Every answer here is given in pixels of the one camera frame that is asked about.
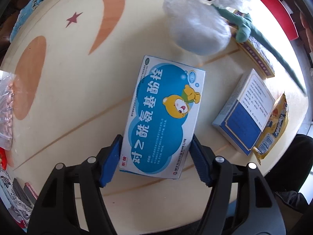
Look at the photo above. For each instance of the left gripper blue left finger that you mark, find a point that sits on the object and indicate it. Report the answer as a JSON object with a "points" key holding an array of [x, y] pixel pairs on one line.
{"points": [[108, 160]]}

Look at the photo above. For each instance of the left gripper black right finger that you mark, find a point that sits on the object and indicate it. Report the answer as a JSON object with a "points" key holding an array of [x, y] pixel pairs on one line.
{"points": [[203, 158]]}

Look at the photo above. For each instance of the green clay sword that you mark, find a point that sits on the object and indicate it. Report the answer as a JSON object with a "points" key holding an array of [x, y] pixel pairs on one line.
{"points": [[247, 29]]}

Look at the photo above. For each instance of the clear plastic bag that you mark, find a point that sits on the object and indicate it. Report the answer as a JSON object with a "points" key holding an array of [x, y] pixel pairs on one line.
{"points": [[197, 26]]}

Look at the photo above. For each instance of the blue white medicine box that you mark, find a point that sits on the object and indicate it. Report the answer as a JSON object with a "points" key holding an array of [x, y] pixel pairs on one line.
{"points": [[245, 114]]}

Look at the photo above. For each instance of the blue cartoon medicine box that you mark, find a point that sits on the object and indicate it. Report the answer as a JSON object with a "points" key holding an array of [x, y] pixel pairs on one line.
{"points": [[162, 118]]}

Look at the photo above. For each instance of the poker card box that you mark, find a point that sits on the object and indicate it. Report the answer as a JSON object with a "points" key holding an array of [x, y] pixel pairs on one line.
{"points": [[256, 52]]}

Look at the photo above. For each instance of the yellow snack wrapper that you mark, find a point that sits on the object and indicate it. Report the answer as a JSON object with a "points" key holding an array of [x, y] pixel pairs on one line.
{"points": [[273, 130]]}

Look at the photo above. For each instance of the red plastic chair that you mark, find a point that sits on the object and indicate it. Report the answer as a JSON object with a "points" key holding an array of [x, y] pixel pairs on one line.
{"points": [[282, 16]]}

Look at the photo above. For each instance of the black smartphone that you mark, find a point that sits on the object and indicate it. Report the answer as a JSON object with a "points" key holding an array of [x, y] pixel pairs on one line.
{"points": [[30, 192]]}

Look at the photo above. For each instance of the person black trouser leg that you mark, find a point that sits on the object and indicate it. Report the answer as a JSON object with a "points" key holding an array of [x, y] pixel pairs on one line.
{"points": [[291, 171]]}

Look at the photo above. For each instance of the patterned side cloth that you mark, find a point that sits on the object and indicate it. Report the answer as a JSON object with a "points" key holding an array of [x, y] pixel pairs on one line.
{"points": [[18, 209]]}

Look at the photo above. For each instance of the cream coffee table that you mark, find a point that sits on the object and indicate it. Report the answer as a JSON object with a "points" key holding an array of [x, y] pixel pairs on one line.
{"points": [[74, 103]]}

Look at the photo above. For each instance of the plastic bag of peanuts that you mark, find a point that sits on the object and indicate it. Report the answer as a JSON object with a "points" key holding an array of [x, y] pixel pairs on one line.
{"points": [[6, 109]]}

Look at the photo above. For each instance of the blue floral blanket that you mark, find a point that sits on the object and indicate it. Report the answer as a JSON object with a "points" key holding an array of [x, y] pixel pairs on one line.
{"points": [[24, 14]]}

